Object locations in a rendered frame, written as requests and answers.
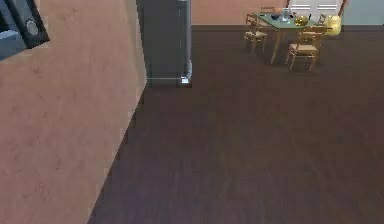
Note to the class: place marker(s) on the grey fridge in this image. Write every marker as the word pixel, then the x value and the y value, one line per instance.
pixel 166 40

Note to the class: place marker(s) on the wooden dining chair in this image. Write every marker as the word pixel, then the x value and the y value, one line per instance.
pixel 267 10
pixel 302 49
pixel 254 34

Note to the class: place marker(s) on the green top dining table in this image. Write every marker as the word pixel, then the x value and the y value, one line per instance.
pixel 283 26

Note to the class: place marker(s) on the dark blue bowl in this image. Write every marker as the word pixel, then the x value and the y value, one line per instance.
pixel 275 16

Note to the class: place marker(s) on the clear glass jug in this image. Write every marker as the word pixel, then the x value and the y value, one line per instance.
pixel 285 15

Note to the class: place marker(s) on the yellow bowl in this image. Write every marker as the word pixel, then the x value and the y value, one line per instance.
pixel 301 20

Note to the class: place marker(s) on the white room door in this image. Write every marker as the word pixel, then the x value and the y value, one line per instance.
pixel 316 8

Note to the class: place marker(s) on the yellow bin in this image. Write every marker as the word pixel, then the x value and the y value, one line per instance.
pixel 334 24

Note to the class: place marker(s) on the black framed wall picture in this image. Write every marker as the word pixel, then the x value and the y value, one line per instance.
pixel 20 26

